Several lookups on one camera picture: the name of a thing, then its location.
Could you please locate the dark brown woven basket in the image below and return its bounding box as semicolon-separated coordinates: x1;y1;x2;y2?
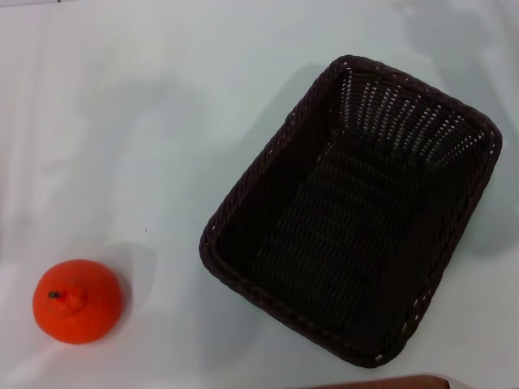
198;55;504;358

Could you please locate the orange mandarin fruit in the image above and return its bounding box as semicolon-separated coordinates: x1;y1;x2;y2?
32;259;124;334

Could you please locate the brown wooden edge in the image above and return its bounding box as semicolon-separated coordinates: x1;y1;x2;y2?
311;374;452;389

